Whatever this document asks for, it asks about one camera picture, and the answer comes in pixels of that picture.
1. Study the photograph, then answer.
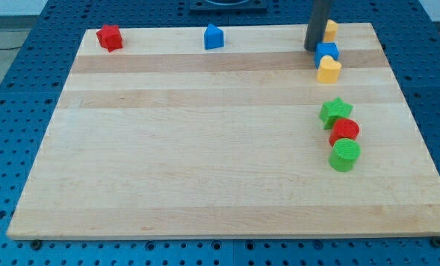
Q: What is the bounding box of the blue cube block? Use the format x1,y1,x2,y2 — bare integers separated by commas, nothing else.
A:
314,42,340,69

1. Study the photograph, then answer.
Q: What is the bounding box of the yellow heart block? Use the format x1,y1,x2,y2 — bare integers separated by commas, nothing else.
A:
316,55,343,83

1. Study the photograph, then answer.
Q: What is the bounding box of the wooden board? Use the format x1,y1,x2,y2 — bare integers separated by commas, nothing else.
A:
7,23,440,240

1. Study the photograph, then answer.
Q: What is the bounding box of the blue pentagon block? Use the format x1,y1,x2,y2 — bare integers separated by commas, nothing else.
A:
204,24,224,50

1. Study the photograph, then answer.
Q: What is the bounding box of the green star block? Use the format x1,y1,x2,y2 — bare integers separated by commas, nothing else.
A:
319,98,354,129

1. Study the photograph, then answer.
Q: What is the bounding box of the red cylinder block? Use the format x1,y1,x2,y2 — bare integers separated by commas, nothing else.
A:
329,118,360,146

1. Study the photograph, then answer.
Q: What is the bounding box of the green cylinder block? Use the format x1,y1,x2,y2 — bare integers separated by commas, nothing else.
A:
329,138,361,172

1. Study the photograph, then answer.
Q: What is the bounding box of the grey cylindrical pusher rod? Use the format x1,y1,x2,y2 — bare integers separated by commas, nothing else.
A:
303,0,333,52

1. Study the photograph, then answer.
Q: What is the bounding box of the red star block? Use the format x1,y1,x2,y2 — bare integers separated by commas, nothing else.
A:
96,24,123,52

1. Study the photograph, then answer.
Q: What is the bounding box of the yellow block behind rod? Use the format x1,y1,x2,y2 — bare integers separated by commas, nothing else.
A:
323,19,339,42

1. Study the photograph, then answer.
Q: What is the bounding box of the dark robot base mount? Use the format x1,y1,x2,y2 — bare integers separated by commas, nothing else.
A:
189,0,268,13

